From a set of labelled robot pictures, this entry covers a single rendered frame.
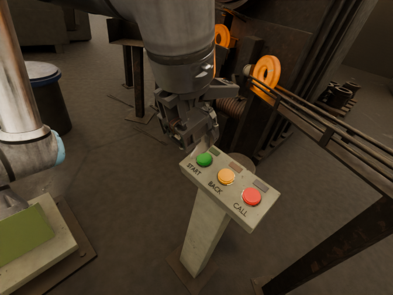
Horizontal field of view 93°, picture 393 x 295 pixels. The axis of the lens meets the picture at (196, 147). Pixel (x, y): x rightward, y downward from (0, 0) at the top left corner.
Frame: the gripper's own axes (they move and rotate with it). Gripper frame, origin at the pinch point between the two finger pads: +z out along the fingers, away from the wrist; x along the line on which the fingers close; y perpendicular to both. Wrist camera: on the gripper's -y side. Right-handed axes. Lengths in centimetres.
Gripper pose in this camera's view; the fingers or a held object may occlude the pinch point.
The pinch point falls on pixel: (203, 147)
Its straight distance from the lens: 45.2
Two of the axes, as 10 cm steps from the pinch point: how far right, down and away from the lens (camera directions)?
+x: 7.0, 5.4, -4.7
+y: -7.1, 6.1, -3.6
